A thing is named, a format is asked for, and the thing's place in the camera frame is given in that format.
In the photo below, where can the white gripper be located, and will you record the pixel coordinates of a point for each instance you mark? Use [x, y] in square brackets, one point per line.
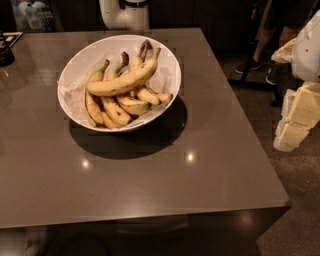
[307, 55]

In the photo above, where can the long top yellow banana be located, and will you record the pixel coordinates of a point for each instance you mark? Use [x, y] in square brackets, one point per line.
[127, 82]

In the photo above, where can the rightmost banana end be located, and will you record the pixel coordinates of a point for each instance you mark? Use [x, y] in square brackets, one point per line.
[164, 98]

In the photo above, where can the white bowl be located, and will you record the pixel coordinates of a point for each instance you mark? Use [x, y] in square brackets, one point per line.
[151, 40]

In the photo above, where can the small right banana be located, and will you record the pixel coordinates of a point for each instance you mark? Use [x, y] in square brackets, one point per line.
[145, 94]

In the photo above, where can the short bruised banana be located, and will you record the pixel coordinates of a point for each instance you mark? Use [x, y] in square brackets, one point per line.
[133, 106]

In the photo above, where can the dark-stemmed back banana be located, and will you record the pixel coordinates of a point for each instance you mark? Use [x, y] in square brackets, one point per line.
[140, 57]

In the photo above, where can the middle spotted banana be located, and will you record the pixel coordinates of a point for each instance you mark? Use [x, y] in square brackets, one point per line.
[115, 111]

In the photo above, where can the bottom yellow banana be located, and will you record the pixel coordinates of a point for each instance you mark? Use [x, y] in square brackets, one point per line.
[109, 123]

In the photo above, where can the left green-tipped banana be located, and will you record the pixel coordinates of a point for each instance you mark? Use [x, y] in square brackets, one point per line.
[93, 111]

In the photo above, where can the person right shoe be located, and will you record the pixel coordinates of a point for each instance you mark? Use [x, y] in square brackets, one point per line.
[274, 74]

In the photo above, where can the person shoe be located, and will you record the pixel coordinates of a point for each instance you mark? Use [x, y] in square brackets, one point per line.
[274, 74]
[253, 66]

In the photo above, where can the person left shoe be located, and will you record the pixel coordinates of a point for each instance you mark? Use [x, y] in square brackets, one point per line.
[253, 66]

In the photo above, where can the white rounded appliance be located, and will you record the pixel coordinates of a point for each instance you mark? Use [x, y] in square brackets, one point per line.
[125, 14]

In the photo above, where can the bottles on shelf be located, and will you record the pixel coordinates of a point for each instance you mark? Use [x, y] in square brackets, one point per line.
[33, 16]

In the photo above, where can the black rack at left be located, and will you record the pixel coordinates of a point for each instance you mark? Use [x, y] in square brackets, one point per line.
[6, 54]

